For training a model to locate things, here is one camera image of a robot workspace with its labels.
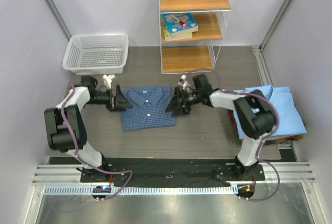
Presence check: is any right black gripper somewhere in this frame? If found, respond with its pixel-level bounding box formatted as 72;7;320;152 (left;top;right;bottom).
165;87;202;117

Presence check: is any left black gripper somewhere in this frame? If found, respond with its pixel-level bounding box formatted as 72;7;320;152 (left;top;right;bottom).
87;85;133;112

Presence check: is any dark blue checkered shirt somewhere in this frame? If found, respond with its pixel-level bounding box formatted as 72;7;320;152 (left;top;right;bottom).
121;86;176;131

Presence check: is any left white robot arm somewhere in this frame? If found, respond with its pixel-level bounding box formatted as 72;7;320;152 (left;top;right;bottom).
44;74;133;182

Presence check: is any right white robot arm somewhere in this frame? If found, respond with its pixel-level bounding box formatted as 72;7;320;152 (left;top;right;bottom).
165;74;279;180

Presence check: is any folded shirts pile underneath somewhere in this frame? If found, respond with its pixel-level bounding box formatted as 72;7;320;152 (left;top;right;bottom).
227;100;304;147

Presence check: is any white plastic laundry basket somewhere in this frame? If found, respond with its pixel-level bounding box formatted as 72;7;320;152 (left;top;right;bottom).
62;33;129;75

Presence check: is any green book underneath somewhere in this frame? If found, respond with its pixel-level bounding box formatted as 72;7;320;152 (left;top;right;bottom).
161;19;192;41

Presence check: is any blue children's book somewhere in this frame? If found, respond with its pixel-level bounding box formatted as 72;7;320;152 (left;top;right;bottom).
161;13;198;37

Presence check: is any red white marker pen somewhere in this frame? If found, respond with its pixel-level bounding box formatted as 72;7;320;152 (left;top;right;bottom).
171;14;186;27

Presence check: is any folded light blue shirt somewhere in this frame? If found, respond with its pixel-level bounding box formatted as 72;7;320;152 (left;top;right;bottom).
236;85;307;140

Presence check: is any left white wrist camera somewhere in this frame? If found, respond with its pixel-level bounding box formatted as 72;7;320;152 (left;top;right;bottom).
102;74;116;90

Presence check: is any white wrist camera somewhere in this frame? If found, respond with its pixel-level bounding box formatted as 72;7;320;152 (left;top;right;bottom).
177;74;193;93
102;74;116;90

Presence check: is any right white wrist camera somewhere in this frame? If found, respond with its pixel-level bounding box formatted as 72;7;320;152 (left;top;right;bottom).
177;74;193;93

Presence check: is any black mounting base plate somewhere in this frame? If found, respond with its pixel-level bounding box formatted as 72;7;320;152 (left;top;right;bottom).
48;156;266;183

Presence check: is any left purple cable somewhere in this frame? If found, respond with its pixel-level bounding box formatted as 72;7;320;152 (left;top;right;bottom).
61;86;133;202

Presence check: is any purple cable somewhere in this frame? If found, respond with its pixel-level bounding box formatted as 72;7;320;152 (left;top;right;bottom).
187;68;281;203
61;86;133;202

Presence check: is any white wire wooden shelf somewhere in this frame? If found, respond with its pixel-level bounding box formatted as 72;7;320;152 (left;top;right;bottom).
158;0;236;74

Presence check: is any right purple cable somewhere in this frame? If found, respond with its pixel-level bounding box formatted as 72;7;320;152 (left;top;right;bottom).
187;68;281;203

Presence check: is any aluminium rail frame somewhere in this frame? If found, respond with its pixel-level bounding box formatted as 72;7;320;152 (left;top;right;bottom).
33;162;315;199

